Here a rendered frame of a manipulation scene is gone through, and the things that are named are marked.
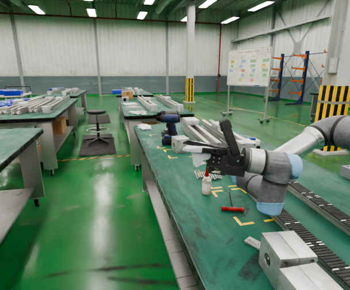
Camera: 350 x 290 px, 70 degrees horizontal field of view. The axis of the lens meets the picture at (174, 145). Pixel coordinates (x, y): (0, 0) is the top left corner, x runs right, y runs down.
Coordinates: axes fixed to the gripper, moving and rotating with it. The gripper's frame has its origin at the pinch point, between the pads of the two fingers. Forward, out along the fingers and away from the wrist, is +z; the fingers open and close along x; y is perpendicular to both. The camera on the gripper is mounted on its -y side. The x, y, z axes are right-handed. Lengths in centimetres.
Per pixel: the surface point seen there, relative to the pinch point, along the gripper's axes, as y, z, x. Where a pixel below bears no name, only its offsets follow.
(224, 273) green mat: 30.2, -16.0, -14.4
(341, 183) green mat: 14, -76, 44
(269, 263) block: 24.7, -26.1, -15.8
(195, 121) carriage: -3, -6, 137
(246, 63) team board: -166, -136, 655
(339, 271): 23, -43, -17
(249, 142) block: 4, -39, 78
